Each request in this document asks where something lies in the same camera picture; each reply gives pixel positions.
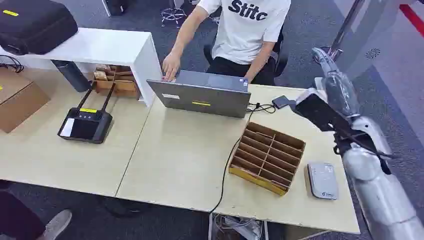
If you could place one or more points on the wooden divided card box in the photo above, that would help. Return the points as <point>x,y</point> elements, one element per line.
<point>265,155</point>

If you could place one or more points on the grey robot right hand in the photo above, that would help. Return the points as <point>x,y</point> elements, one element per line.
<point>339,89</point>

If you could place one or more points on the small grey card reader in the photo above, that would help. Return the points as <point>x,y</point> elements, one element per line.
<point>322,180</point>

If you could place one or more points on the white desk riser shelf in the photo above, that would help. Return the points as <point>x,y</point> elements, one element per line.
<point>99,46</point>

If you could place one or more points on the chrome stool base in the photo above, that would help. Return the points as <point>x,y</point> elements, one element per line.
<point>174,14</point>

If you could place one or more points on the person's right hand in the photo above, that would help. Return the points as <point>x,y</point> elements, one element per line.
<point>170,68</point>

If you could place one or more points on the black router with antennas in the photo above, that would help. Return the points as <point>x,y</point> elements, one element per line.
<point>86,127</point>

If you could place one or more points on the dark cylindrical bottle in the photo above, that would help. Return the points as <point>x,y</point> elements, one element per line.
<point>73,75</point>

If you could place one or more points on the black carrying case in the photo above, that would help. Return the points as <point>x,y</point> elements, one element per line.
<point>33,26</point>

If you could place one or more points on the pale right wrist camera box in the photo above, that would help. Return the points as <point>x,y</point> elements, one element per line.
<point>314,109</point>

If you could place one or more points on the grey shoe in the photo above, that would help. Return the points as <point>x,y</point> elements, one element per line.
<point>58,223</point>

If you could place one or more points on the black power adapter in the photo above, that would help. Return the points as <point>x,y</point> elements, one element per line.
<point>281,101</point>

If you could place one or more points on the metal pole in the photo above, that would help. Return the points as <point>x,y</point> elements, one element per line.
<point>344,28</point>

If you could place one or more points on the wooden organizer with compartments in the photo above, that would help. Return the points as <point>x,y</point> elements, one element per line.
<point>124,85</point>

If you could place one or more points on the person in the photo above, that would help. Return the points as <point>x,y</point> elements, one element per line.
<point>245,30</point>

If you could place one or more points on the dark trouser leg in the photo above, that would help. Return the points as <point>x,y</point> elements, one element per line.
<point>18,218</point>

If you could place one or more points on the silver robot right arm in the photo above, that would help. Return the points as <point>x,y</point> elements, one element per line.
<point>381,198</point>

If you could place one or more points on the grey laptop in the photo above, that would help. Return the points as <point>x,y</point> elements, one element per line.
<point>205,99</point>

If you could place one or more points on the brown cardboard box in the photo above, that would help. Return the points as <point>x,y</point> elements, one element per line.
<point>20,102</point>

